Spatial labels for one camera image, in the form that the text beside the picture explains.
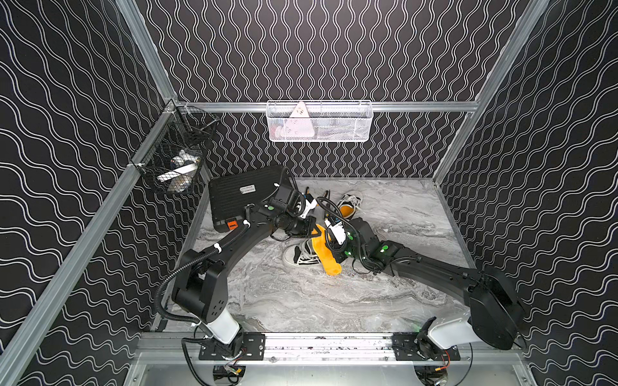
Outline black plastic tool case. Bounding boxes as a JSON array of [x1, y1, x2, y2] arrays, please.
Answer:
[[208, 165, 291, 233]]

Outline white items in black basket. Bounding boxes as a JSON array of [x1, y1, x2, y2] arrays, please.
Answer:
[[156, 150, 202, 193]]

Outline pink triangular card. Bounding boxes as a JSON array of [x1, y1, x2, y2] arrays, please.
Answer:
[[279, 101, 315, 139]]

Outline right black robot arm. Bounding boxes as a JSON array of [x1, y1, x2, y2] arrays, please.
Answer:
[[335, 218, 526, 359]]

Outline black wire wall basket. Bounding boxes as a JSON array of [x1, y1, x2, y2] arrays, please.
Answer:
[[136, 106, 221, 196]]

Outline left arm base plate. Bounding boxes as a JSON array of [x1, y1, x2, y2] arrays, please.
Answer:
[[199, 331, 267, 361]]

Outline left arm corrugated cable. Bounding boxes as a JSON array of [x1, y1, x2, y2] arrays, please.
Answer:
[[154, 221, 252, 324]]

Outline yellow handled pliers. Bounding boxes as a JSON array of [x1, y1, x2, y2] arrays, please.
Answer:
[[304, 188, 331, 206]]

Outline white wire wall basket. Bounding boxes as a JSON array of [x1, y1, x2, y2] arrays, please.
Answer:
[[265, 100, 373, 142]]

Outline black white sneaker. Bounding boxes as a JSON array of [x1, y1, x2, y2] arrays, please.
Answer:
[[336, 191, 364, 220], [282, 240, 321, 268]]

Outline yellow insole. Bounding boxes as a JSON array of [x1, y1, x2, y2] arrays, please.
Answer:
[[339, 204, 357, 219], [311, 225, 342, 276]]

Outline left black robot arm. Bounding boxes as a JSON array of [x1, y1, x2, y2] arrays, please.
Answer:
[[172, 183, 318, 345]]

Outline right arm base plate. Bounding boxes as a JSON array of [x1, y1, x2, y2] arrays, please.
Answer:
[[391, 333, 461, 363]]

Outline aluminium front rail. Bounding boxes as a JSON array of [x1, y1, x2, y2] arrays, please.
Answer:
[[134, 332, 521, 366]]

